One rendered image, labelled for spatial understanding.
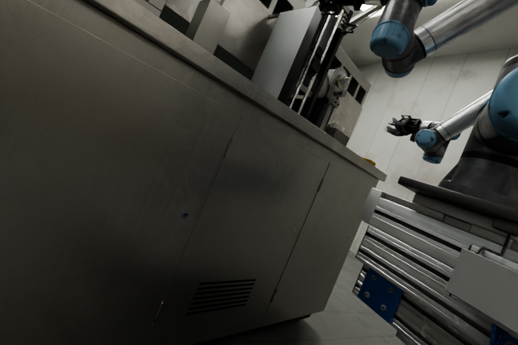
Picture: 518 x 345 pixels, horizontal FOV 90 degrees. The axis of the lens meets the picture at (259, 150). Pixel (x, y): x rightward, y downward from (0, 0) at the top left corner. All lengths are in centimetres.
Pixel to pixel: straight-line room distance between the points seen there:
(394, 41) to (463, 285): 46
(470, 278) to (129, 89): 65
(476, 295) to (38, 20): 76
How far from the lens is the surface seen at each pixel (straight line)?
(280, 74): 122
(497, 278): 50
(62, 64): 57
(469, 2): 84
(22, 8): 57
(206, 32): 102
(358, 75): 228
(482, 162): 68
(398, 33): 66
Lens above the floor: 74
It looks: level
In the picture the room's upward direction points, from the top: 23 degrees clockwise
